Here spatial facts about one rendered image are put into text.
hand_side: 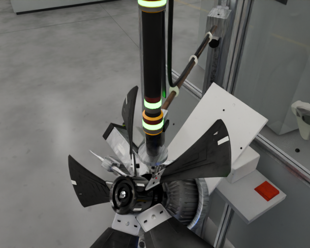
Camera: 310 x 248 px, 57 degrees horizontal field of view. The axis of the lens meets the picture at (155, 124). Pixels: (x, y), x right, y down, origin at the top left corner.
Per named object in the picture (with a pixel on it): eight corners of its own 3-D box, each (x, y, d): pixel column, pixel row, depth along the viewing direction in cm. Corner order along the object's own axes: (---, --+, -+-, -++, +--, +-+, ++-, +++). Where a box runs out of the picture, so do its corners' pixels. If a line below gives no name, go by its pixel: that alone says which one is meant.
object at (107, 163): (105, 166, 118) (109, 157, 117) (113, 173, 113) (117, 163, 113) (101, 166, 116) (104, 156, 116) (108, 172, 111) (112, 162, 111)
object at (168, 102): (213, 28, 102) (213, 24, 101) (217, 29, 102) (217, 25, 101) (156, 117, 65) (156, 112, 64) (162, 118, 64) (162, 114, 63)
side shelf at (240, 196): (229, 150, 154) (230, 146, 152) (284, 199, 131) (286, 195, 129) (194, 169, 145) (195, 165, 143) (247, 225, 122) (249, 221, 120)
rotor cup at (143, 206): (127, 196, 102) (98, 195, 92) (149, 165, 98) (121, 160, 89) (148, 228, 93) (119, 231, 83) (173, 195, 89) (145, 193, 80)
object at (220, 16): (211, 26, 113) (214, 4, 107) (229, 29, 111) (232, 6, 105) (204, 37, 105) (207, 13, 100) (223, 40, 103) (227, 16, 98)
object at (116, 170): (140, 190, 102) (90, 152, 126) (143, 184, 102) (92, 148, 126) (136, 189, 100) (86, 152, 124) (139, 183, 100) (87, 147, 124)
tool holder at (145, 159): (148, 136, 72) (147, 105, 66) (174, 143, 70) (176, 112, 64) (133, 161, 66) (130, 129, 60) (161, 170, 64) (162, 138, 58)
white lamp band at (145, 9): (145, 1, 47) (144, -4, 47) (170, 4, 46) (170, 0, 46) (133, 10, 44) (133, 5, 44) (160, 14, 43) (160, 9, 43)
